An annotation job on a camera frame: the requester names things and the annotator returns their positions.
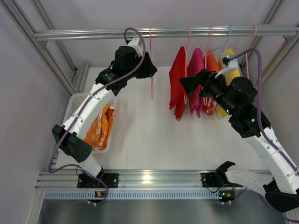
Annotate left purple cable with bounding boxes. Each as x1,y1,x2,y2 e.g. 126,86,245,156
47,27,147,206

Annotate blue wire hanger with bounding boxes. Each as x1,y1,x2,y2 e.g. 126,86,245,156
209,24,233,53

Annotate yellow trousers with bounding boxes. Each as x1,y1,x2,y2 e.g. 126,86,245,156
216,49,241,117

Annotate magenta trousers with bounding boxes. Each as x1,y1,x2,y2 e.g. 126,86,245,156
187,48,204,118

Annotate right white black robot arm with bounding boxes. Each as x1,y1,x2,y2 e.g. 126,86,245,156
179,69,299,212

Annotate pink hanger with red trousers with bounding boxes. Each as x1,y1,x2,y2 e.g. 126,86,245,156
182,25,192,103

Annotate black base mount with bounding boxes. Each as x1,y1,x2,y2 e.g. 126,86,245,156
201,172,232,188
77,173,119,189

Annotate pink wire hanger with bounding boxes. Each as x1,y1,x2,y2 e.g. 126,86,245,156
229,24,258,79
149,22,154,99

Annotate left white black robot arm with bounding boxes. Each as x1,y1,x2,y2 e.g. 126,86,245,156
52,44,157,188

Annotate orange white patterned trousers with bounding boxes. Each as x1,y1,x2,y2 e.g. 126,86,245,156
84,104,116,152

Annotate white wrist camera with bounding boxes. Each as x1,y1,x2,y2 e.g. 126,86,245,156
215,55,239,78
127,37,143,57

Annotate pink hanger with coral trousers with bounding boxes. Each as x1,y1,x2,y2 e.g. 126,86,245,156
202,24,214,105

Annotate red trousers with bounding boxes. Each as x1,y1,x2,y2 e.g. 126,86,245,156
169,46,186,120

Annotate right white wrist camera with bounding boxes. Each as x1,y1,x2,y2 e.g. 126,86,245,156
215,55,239,78

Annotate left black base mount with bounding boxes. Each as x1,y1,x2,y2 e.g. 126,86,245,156
77,173,119,189

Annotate empty pink wire hanger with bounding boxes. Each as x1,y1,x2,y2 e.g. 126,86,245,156
229,24,258,79

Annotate aluminium hanging rail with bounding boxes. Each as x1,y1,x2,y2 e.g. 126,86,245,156
34,24,299,41

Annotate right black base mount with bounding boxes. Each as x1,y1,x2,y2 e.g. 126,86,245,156
201,172,232,188

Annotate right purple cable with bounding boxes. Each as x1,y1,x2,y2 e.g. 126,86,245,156
226,48,299,224

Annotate purple cable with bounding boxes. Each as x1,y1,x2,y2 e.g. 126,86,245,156
226,48,299,224
47,27,147,206

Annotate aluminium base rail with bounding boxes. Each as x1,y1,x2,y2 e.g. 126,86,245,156
35,169,210,189

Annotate white plastic basket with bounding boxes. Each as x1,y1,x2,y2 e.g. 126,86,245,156
63,93,116,154

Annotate coral white patterned trousers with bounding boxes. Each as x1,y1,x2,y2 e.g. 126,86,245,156
202,50,220,115

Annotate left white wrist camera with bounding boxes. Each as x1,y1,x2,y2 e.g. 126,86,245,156
127,37,143,57

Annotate grey slotted cable duct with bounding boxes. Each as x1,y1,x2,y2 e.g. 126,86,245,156
44,189,222,200

